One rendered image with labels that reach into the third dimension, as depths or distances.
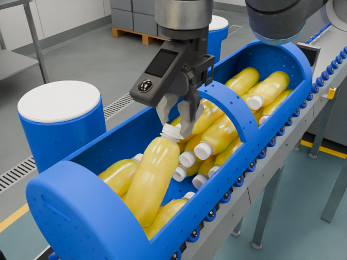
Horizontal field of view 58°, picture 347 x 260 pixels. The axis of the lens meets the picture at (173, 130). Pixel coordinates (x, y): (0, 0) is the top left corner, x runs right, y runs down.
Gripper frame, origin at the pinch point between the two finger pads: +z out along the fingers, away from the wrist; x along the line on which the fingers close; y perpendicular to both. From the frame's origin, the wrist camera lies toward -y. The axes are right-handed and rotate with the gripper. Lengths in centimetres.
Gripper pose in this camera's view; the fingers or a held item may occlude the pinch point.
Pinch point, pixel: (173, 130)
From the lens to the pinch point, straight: 61.0
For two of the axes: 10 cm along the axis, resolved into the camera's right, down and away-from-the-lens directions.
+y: 6.2, -4.6, 6.4
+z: -0.1, 8.0, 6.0
